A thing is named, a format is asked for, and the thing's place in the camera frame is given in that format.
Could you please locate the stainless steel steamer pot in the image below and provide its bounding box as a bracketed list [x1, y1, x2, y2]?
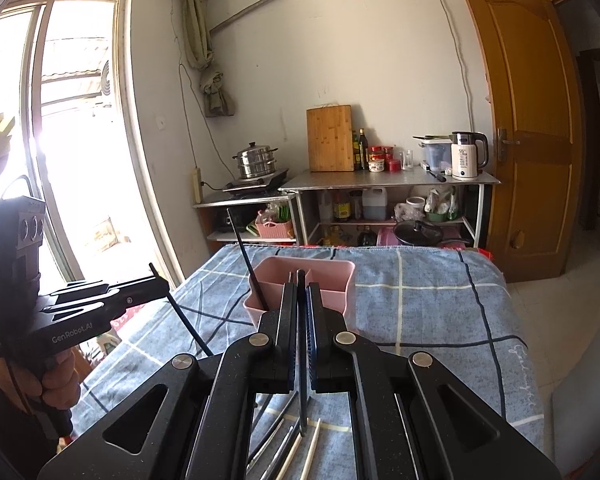
[231, 141, 280, 180]

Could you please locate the grey metal chopstick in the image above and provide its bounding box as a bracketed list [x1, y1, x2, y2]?
[260, 426, 296, 480]
[246, 392, 298, 464]

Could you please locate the dark chopstick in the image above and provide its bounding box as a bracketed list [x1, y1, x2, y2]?
[297, 269, 309, 435]
[253, 393, 276, 429]

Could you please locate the white wall cable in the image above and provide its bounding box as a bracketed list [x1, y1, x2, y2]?
[429, 0, 492, 107]

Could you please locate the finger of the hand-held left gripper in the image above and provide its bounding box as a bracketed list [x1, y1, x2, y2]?
[41, 295, 172, 321]
[54, 265, 172, 302]

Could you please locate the black induction cooker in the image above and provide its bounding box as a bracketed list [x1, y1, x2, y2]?
[222, 170, 290, 196]

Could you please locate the black kitchen appliance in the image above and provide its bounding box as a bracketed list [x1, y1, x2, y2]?
[214, 208, 254, 234]

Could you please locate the white electric kettle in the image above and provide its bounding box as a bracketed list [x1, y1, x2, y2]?
[450, 131, 490, 182]

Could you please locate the metal door handle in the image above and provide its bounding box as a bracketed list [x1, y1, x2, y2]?
[496, 127, 522, 163]

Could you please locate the soy sauce bottle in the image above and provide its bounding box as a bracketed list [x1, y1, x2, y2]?
[332, 189, 352, 224]

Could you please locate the blue plaid blanket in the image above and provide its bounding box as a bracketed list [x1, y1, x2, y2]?
[70, 244, 547, 480]

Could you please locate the black frying pan with lid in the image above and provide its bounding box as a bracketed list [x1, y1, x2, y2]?
[392, 218, 447, 249]

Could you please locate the wooden door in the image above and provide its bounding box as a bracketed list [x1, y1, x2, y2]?
[454, 0, 587, 284]

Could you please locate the black wall cable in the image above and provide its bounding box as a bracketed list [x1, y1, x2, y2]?
[170, 0, 202, 171]

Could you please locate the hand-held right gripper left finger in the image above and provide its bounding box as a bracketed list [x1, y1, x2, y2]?
[37, 280, 301, 480]

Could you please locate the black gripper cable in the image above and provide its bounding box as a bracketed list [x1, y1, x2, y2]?
[0, 174, 37, 207]

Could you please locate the large metal shelf table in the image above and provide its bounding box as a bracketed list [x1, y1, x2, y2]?
[278, 167, 501, 249]

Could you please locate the person's left hand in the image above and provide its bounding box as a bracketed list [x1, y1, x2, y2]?
[0, 349, 85, 412]

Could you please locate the clear plastic storage container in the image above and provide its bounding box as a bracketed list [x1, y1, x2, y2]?
[413, 135, 454, 171]

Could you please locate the bamboo cutting board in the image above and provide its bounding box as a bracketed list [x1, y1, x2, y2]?
[306, 104, 356, 173]

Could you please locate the grey wall pipe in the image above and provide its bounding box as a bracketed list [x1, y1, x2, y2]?
[211, 0, 314, 32]

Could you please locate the pink woven plastic basket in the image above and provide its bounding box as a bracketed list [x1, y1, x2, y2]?
[254, 216, 295, 240]

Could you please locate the black handled knife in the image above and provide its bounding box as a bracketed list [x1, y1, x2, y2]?
[420, 162, 448, 183]

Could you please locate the plastic jug dark liquid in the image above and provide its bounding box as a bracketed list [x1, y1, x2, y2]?
[362, 187, 389, 221]

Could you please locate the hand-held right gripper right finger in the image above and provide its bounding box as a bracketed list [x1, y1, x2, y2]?
[306, 283, 563, 480]

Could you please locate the pink plastic utensil holder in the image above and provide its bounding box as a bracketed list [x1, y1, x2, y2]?
[243, 256, 357, 333]

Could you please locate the pale chopstick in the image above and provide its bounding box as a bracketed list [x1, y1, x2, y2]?
[301, 418, 323, 480]
[274, 433, 303, 480]

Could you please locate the beige tied curtain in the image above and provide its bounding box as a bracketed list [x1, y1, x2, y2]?
[181, 0, 237, 119]

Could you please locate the sliding glass window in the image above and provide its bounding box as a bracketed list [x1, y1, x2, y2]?
[0, 0, 188, 291]

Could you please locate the small metal shelf table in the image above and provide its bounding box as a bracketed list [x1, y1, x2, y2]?
[191, 190, 301, 247]

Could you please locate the bundle of plastic bags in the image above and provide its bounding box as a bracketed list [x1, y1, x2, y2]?
[424, 185, 460, 222]

